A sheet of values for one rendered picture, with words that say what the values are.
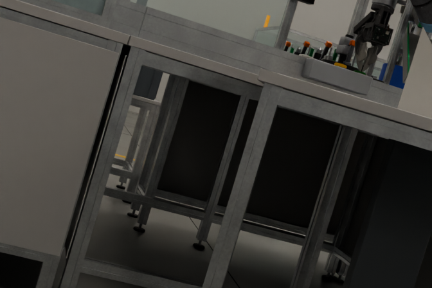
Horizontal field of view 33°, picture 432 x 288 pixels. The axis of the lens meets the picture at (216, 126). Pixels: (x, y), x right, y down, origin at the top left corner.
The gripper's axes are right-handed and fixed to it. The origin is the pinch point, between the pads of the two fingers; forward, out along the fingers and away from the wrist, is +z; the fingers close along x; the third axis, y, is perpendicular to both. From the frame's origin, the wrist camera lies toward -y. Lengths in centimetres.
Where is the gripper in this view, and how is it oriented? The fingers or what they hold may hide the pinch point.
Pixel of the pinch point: (360, 67)
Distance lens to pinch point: 241.3
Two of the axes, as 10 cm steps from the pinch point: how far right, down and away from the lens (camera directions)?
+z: -2.9, 9.6, 0.5
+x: 9.3, 2.7, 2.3
